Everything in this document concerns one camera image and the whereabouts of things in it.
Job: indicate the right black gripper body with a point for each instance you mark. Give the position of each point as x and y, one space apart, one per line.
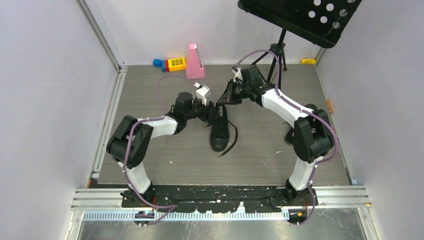
246 88

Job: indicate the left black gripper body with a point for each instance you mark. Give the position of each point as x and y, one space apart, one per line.
199 110

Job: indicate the black canvas shoe with laces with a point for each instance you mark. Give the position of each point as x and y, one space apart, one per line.
220 133

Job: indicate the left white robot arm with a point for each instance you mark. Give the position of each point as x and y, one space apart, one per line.
129 143

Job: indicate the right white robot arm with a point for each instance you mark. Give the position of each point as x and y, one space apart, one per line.
312 135

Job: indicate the pink metronome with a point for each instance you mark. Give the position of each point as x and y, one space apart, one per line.
194 66

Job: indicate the yellow toy block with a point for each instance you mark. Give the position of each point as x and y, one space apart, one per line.
174 64

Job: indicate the blue toy block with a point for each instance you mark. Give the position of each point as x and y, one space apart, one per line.
157 63

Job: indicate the yellow corner piece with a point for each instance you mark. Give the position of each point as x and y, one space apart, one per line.
308 61

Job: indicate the small orange block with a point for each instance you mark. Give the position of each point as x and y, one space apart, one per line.
330 106

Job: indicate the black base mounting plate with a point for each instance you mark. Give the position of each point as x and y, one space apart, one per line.
217 199

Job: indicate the black music stand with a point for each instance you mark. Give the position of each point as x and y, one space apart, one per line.
320 22

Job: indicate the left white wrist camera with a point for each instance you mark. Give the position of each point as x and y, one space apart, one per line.
202 92

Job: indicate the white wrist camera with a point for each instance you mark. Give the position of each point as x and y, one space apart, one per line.
202 92
237 74

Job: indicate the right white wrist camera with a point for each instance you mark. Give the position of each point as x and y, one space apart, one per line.
237 74

